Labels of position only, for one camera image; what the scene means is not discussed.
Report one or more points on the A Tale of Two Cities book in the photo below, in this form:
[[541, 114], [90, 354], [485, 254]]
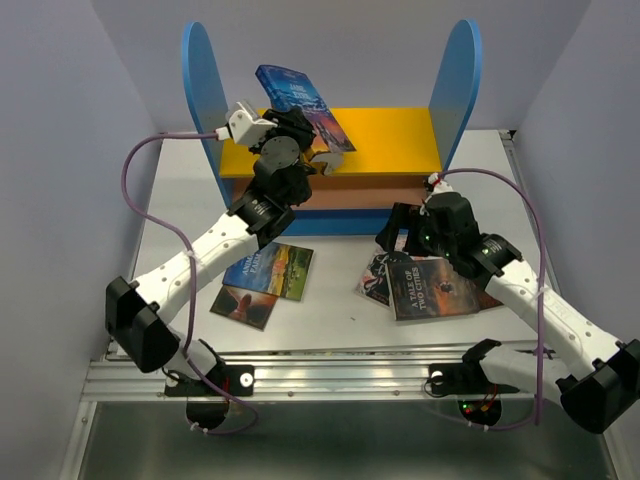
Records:
[[429, 289]]

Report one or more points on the Jane Eyre book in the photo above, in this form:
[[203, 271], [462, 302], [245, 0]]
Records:
[[287, 88]]

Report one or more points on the Three Days to See book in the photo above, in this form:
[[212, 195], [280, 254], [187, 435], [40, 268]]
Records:
[[244, 306]]

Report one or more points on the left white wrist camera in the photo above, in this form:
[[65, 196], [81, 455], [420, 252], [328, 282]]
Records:
[[242, 126]]

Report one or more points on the aluminium mounting rail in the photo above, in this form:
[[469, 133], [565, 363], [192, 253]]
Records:
[[283, 378]]

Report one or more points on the Animal Farm book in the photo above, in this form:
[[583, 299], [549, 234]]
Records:
[[277, 269]]

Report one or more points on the brown Edmund Burke book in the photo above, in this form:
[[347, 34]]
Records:
[[486, 301]]

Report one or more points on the Little Women floral book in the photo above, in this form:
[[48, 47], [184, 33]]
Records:
[[373, 284]]

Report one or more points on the blue wooden bookshelf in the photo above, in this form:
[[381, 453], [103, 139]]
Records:
[[367, 157]]

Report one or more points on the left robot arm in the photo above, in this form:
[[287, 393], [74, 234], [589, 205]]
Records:
[[139, 312]]

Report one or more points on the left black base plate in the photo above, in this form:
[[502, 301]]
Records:
[[206, 409]]

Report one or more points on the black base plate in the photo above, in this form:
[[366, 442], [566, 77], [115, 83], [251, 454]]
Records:
[[479, 400], [206, 409]]

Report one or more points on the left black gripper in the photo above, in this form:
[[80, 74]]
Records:
[[290, 122]]

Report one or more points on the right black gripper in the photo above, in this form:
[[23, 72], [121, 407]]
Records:
[[406, 216]]

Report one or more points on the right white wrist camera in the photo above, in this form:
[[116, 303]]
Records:
[[436, 184]]

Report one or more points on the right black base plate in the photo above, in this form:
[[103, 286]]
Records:
[[479, 400]]

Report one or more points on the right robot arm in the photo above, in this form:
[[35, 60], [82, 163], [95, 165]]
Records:
[[594, 376]]

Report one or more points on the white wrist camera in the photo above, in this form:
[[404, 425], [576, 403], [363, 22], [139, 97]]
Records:
[[242, 126], [436, 184]]

